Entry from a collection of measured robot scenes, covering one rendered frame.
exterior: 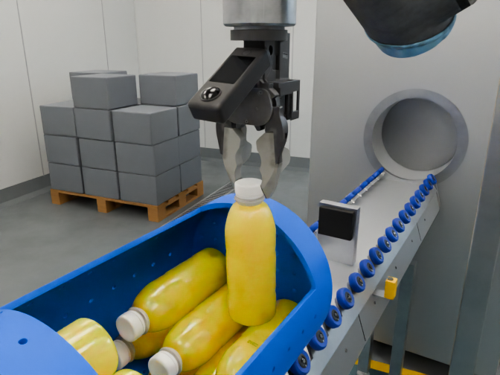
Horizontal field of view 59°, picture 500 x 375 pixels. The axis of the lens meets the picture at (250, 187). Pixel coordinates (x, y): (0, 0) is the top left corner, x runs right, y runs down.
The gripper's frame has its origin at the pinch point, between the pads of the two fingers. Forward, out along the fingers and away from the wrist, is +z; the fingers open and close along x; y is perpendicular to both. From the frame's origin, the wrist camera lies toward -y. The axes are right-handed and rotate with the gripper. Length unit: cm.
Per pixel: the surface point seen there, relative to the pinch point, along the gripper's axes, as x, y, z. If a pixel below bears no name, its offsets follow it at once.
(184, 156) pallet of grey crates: 227, 257, 83
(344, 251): 3, 51, 32
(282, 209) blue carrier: -0.1, 9.5, 6.3
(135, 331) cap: 9.1, -14.1, 17.5
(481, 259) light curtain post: -27, 65, 32
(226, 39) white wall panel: 280, 407, -20
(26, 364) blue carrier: 1.0, -32.6, 5.8
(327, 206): 8, 51, 21
